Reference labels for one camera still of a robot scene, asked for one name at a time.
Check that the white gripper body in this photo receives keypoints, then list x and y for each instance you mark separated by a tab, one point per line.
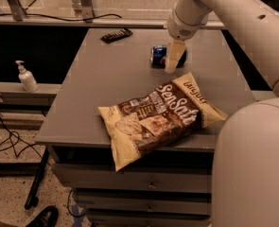
183	26

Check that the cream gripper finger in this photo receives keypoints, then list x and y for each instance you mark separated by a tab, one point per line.
174	53

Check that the blue pepsi can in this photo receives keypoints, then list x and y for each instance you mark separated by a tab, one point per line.
158	57

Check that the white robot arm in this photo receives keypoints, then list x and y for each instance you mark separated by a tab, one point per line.
245	178

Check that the dark candy bar wrapper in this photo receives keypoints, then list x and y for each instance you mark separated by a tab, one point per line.
116	35

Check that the brown yellow chip bag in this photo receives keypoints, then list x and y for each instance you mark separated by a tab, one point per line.
173	110

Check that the grey drawer cabinet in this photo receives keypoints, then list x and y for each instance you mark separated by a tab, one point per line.
169	187

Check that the white pump lotion bottle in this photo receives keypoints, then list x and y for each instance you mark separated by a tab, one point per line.
26	77

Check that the black stand leg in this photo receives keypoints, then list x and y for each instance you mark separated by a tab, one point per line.
32	199

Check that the black shoe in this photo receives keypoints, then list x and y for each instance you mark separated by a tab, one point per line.
47	218

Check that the metal frame rail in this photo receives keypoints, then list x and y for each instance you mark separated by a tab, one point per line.
100	22

